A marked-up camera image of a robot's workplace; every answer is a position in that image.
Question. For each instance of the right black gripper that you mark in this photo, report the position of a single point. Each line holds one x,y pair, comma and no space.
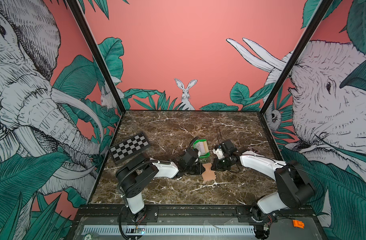
218,167

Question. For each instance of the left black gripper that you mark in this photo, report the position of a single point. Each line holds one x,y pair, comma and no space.
200,167

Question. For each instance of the green plastic card tray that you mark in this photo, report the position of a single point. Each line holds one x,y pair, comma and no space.
205,156

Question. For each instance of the tan leather card holder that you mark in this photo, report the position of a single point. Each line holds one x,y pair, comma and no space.
208,174

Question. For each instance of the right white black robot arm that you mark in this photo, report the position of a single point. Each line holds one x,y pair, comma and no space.
294,187

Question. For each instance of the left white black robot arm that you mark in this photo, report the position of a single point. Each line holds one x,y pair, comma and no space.
134,176

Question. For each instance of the black white checkerboard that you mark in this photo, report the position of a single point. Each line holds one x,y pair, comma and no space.
130,147

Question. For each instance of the orange connector block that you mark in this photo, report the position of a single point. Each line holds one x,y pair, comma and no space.
298,224

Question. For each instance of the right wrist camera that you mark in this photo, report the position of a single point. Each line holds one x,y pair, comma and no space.
219,153

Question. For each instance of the black mounting rail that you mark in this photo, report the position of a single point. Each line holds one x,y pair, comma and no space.
156,212

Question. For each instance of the white slotted cable duct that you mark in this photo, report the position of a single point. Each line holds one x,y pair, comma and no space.
168,230

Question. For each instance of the left black frame post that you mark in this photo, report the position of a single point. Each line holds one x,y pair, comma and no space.
89,38

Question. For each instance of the black frame post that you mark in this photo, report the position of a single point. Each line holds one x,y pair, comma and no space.
89,38
316,19

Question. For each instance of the right black frame post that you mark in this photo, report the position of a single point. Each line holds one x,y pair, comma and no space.
316,19

